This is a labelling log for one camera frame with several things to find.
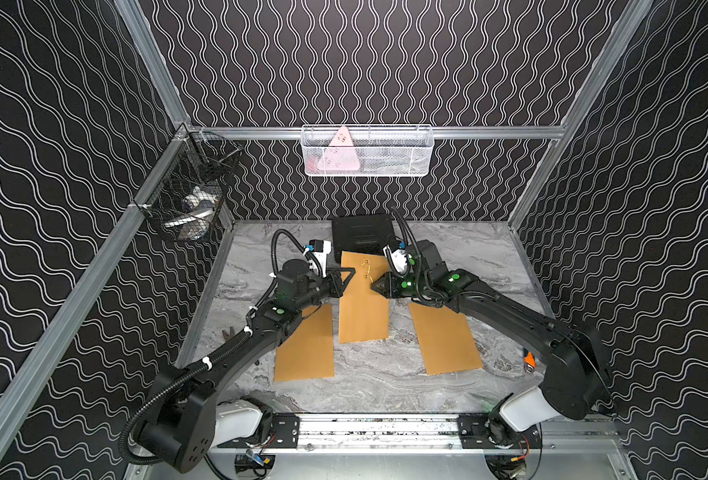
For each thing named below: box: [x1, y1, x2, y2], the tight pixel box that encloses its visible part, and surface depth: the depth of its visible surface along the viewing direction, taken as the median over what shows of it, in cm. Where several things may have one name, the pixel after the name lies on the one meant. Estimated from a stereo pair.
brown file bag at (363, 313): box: [338, 251, 390, 344], surface depth 81 cm
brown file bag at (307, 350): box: [274, 304, 334, 382], surface depth 89 cm
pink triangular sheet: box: [317, 126, 360, 171], surface depth 92 cm
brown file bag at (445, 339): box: [408, 303, 482, 376], surface depth 92 cm
